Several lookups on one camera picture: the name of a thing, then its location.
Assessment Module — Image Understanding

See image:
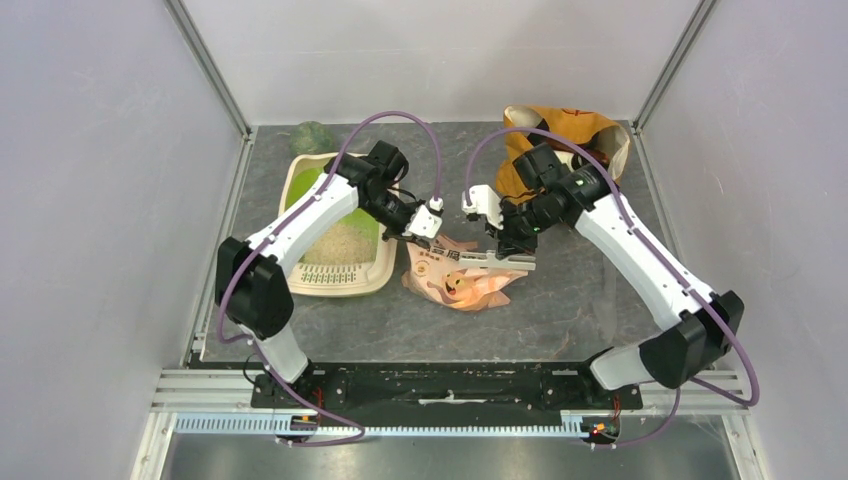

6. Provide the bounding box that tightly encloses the green fuzzy ball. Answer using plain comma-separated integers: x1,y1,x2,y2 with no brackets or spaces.
289,121,338,157

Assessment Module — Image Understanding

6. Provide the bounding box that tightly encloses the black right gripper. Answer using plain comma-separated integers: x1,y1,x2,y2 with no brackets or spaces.
485,192,563,257

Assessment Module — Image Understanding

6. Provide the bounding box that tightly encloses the pink cat litter bag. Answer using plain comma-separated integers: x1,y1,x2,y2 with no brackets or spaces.
401,235,528,312

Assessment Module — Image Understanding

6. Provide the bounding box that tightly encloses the cream green litter box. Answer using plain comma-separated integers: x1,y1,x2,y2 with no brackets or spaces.
280,152,400,298

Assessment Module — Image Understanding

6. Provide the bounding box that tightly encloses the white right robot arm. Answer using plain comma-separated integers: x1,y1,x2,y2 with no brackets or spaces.
492,143,744,409

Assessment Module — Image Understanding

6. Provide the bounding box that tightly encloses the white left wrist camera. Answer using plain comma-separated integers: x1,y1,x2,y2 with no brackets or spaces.
404,197,444,241

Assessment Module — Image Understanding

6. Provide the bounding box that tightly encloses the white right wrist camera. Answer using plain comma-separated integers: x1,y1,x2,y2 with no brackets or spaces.
461,184,503,230

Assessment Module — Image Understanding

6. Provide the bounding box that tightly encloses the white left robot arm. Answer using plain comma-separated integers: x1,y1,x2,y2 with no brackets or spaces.
215,141,418,409

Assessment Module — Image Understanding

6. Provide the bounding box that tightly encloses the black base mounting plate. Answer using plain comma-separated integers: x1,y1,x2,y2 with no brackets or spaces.
250,360,644,429

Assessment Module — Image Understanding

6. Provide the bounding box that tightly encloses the beige litter pellets pile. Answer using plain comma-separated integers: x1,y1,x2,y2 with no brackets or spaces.
301,222,378,266

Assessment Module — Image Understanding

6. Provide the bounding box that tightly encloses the orange paper bag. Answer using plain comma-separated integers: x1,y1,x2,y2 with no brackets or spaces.
495,105,630,204

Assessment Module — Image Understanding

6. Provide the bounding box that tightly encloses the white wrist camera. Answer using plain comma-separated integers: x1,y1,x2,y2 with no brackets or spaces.
461,184,503,230
404,197,444,241

